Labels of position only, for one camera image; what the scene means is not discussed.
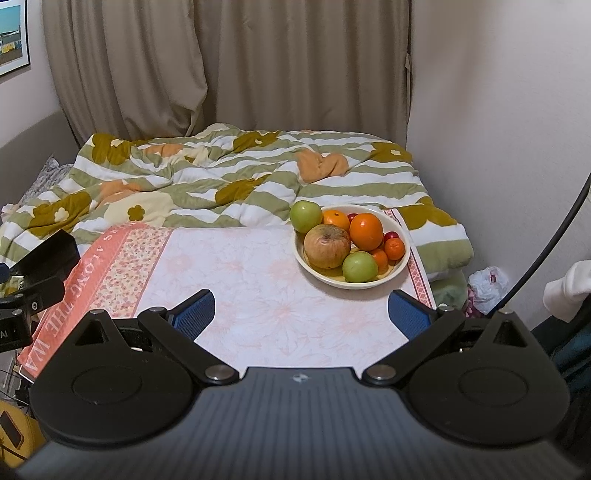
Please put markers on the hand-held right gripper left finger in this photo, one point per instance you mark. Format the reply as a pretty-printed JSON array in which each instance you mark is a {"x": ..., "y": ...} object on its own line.
[{"x": 196, "y": 314}]

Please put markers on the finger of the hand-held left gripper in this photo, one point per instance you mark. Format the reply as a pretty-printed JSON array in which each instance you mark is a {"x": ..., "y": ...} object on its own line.
[
  {"x": 46, "y": 254},
  {"x": 34, "y": 293}
]

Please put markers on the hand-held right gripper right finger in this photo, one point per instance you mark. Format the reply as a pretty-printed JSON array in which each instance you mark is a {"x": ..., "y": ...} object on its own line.
[{"x": 408, "y": 314}]

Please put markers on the small mandarin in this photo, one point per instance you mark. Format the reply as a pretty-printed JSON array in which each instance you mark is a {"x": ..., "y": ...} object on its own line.
[
  {"x": 380, "y": 260},
  {"x": 395, "y": 248}
]

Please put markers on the cream oval bowl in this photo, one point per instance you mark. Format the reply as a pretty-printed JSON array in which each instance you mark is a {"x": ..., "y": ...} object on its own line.
[{"x": 351, "y": 281}]

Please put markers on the green apple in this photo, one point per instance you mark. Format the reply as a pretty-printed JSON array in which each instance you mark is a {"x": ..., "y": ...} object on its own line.
[
  {"x": 360, "y": 266},
  {"x": 305, "y": 217}
]

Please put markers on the large orange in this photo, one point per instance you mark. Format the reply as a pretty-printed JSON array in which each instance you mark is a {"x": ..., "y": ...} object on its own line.
[{"x": 366, "y": 232}]

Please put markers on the large brownish apple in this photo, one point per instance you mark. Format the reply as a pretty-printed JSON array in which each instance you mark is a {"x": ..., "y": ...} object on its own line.
[{"x": 327, "y": 247}]

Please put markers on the green blanket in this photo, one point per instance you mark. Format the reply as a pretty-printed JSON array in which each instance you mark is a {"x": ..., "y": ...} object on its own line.
[{"x": 450, "y": 290}]

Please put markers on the pink floral cloth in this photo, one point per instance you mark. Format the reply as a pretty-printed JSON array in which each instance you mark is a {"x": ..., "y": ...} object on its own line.
[{"x": 258, "y": 286}]

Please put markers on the grey patterned cloth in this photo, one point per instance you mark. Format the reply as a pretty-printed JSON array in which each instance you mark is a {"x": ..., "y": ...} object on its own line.
[{"x": 44, "y": 177}]

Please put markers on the white plastic bag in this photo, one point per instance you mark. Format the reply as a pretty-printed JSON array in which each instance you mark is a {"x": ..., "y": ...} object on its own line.
[{"x": 489, "y": 286}]

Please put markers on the yellow object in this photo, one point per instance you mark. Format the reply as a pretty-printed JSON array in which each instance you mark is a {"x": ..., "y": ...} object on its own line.
[{"x": 11, "y": 434}]

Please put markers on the medium orange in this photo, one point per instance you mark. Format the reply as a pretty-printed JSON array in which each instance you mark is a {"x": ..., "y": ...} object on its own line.
[{"x": 335, "y": 219}]

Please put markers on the green striped floral quilt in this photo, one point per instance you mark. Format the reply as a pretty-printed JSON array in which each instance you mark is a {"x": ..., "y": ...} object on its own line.
[{"x": 207, "y": 184}]

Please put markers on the white cloth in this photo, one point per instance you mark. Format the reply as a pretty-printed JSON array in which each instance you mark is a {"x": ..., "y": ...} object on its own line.
[{"x": 569, "y": 290}]

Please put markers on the beige curtain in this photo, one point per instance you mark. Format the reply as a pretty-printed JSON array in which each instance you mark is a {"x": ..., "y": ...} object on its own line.
[{"x": 231, "y": 64}]

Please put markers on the wall poster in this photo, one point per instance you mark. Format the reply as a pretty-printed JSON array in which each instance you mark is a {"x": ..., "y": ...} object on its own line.
[{"x": 11, "y": 37}]

